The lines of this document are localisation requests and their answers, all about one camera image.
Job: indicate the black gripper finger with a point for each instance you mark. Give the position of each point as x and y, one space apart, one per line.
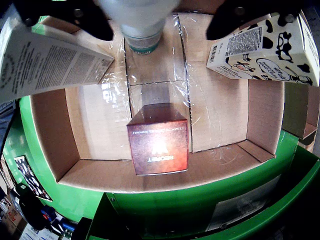
230 20
87 20

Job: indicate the white bottle teal label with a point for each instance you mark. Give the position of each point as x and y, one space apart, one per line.
140 20

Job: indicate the cow print carton box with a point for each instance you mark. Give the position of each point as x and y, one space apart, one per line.
282 50

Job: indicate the tall white product box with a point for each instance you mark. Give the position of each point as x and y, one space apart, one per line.
37 62

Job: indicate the shallow cardboard tray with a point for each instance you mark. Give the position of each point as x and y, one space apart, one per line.
217 120

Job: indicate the open cardboard box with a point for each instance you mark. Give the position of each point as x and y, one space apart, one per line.
295 112

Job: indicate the red orange product box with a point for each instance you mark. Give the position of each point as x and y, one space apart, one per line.
160 150

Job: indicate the cardboard box red print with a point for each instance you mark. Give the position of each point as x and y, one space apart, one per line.
11 220

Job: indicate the penguin pattern card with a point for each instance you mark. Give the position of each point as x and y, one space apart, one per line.
31 177

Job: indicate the beige paper sheet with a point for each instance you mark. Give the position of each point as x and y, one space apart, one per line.
240 207

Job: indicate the blue red small tool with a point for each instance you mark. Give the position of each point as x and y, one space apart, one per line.
48 214

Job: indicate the green metal shelf unit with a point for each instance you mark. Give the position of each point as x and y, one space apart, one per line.
162 207

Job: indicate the black round device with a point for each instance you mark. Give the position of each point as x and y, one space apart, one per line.
31 212

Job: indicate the printed paper document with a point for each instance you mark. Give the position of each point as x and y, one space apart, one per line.
35 233

